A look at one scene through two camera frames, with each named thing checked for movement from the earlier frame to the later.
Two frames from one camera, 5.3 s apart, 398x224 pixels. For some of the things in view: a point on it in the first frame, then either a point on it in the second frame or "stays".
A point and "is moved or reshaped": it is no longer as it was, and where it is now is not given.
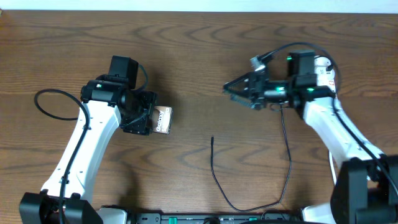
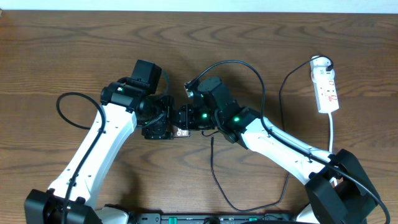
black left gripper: (140, 125) -> (161, 131)
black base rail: (158, 218) stays
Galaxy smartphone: (165, 119) is moved or reshaped
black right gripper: (255, 79) -> (185, 112)
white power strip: (324, 76) stays
